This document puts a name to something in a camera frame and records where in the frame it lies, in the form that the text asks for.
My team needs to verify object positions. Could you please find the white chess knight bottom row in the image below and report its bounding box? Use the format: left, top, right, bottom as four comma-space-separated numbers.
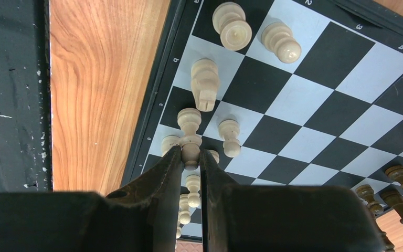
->
176, 222, 182, 239

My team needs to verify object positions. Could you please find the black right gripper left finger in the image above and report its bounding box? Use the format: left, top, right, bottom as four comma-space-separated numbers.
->
0, 145, 182, 251

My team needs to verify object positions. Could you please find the white chess pawn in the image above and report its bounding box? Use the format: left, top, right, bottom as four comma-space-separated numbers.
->
209, 150, 220, 164
261, 22, 302, 64

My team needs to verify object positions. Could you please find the white chess piece bottom row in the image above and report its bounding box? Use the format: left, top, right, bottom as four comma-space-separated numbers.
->
161, 135, 180, 156

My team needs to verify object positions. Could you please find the black white chessboard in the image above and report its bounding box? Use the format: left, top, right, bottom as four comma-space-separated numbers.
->
120, 0, 403, 243

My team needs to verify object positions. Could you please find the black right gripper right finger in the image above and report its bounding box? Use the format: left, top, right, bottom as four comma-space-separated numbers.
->
199, 150, 384, 251

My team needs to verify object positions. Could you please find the white chess piece being passed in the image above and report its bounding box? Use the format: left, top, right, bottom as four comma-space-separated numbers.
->
185, 175, 200, 208

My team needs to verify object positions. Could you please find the white chess rook corner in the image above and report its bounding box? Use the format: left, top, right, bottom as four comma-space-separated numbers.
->
212, 2, 252, 51

